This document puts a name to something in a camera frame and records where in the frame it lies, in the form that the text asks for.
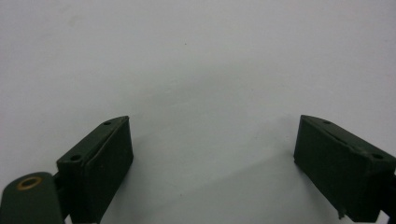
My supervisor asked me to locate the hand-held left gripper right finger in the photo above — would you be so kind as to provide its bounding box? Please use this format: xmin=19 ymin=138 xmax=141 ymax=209
xmin=293 ymin=114 xmax=396 ymax=223

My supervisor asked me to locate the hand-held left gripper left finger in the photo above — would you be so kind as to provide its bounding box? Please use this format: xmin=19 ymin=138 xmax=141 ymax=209
xmin=56 ymin=116 xmax=134 ymax=224

